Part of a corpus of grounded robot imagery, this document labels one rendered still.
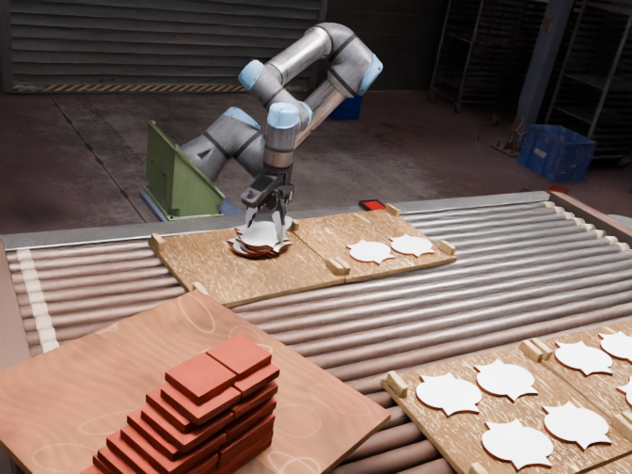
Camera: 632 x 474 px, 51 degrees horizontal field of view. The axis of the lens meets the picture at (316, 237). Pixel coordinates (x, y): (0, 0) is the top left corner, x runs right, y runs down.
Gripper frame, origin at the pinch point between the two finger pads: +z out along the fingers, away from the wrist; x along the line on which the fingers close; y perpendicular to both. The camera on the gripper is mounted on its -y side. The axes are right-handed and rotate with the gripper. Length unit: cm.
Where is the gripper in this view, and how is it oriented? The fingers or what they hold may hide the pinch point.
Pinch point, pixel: (262, 234)
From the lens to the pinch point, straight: 178.7
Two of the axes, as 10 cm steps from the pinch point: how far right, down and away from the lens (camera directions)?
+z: -1.5, 8.8, 4.4
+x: -8.4, -3.5, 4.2
